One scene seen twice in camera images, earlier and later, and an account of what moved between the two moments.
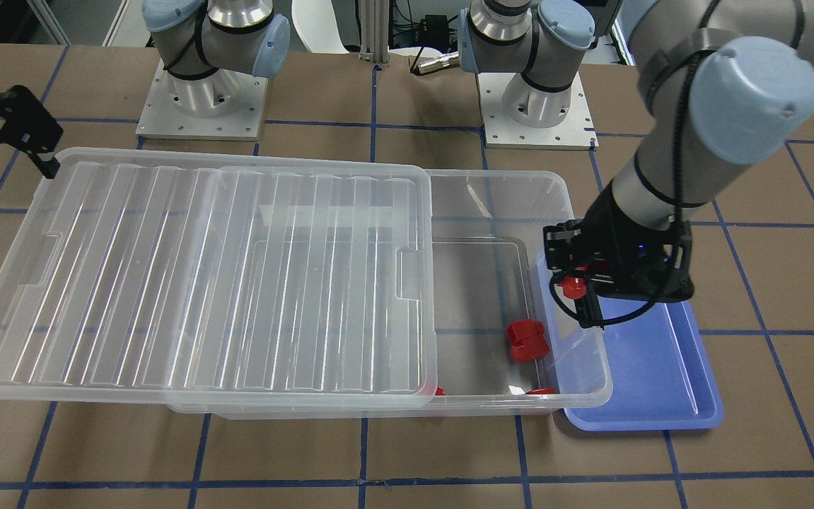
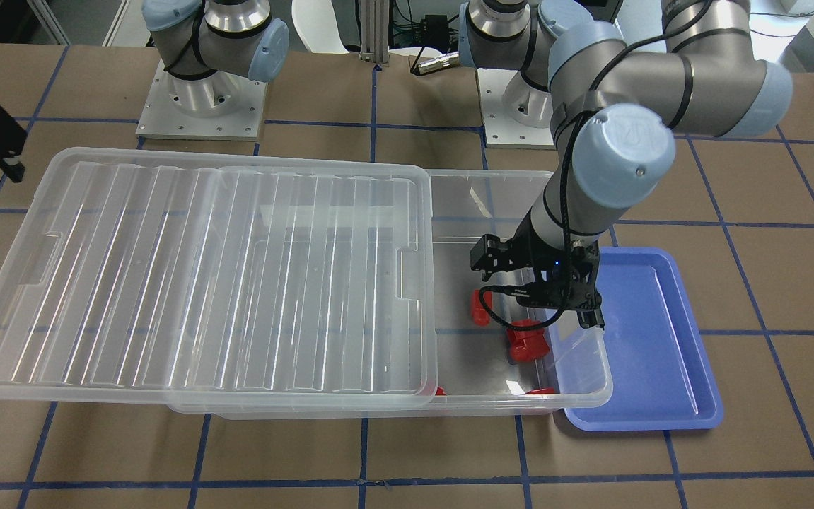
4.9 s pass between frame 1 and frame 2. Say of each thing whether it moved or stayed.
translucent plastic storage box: stayed
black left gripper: moved
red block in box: stayed
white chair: stayed
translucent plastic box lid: stayed
